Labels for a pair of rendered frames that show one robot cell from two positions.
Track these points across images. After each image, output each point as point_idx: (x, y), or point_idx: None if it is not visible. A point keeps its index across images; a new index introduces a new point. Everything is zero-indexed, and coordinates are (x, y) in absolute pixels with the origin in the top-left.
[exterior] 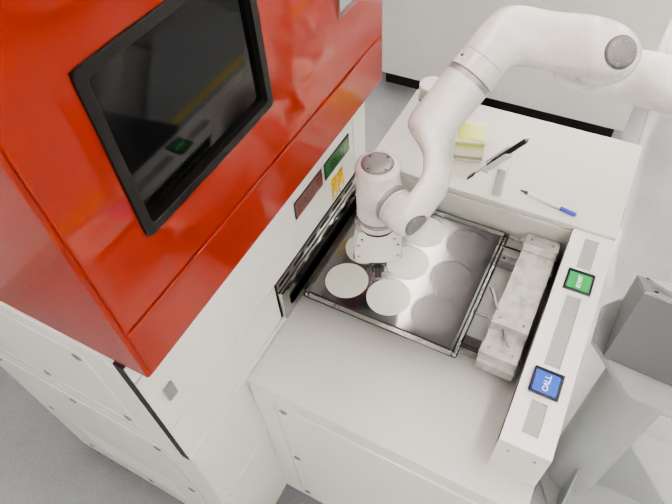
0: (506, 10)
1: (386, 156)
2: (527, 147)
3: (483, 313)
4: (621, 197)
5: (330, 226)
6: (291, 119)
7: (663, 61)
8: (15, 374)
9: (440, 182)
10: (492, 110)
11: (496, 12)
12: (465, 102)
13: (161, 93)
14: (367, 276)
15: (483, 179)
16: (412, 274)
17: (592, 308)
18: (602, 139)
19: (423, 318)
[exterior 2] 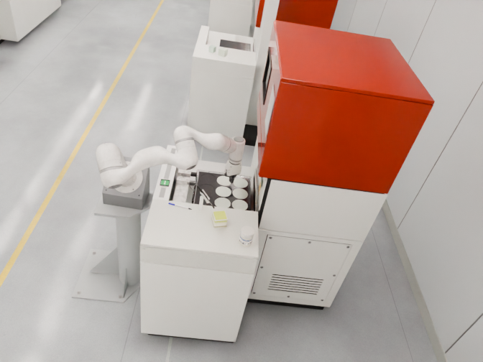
0: (218, 133)
1: (237, 141)
2: (193, 231)
3: (192, 181)
4: (150, 215)
5: (255, 189)
6: (261, 118)
7: (162, 148)
8: None
9: None
10: (215, 250)
11: (221, 135)
12: None
13: (268, 69)
14: (234, 184)
15: (208, 212)
16: (220, 188)
17: (159, 177)
18: (159, 243)
19: (210, 177)
